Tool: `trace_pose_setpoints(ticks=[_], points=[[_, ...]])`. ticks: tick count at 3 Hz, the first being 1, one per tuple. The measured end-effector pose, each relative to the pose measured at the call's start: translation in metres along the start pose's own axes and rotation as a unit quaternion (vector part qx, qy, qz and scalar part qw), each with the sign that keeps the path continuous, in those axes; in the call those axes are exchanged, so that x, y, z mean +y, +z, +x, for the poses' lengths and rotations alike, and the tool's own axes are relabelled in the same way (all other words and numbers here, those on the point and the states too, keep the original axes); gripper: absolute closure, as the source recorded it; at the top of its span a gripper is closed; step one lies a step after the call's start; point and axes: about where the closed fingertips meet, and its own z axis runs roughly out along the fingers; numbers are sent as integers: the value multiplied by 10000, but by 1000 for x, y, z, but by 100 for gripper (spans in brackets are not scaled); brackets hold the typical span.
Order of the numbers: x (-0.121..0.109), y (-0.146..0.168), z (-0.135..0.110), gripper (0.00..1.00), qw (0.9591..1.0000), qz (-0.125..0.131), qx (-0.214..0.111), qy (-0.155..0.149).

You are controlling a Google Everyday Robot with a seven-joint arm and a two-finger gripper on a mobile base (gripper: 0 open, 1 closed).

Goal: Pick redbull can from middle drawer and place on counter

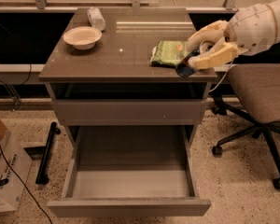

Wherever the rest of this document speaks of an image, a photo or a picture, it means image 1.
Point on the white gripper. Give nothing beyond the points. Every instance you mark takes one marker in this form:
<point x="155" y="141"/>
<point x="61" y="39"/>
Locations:
<point x="253" y="29"/>

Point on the redbull can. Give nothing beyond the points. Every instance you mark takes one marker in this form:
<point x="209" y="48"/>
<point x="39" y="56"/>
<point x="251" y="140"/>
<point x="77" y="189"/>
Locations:
<point x="183" y="68"/>

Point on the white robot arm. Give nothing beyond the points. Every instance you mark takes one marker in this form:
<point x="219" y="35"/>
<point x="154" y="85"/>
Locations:
<point x="250" y="31"/>

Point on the grey drawer cabinet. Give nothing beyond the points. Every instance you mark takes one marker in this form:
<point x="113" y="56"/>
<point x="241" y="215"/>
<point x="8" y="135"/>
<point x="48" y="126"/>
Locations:
<point x="118" y="66"/>

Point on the open grey middle drawer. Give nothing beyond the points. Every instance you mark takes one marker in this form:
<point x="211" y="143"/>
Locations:
<point x="130" y="171"/>

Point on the closed grey top drawer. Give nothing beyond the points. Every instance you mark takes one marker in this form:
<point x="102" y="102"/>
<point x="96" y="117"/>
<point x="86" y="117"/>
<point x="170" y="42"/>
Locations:
<point x="128" y="112"/>

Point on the green chip bag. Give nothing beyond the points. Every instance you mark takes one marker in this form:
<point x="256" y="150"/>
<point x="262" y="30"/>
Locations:
<point x="168" y="53"/>

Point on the grey office chair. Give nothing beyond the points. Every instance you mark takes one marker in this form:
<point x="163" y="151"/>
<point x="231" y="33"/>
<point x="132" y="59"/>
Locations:
<point x="257" y="87"/>

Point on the clear plastic water bottle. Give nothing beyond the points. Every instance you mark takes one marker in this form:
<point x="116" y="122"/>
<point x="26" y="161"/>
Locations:
<point x="96" y="18"/>

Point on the white paper bowl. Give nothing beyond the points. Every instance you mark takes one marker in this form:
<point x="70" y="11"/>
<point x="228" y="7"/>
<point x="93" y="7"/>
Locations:
<point x="82" y="38"/>

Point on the black floor bar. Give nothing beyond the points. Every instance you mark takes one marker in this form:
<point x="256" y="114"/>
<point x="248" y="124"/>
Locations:
<point x="42" y="178"/>

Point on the white cardboard box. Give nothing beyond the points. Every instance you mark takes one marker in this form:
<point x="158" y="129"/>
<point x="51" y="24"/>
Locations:
<point x="15" y="165"/>

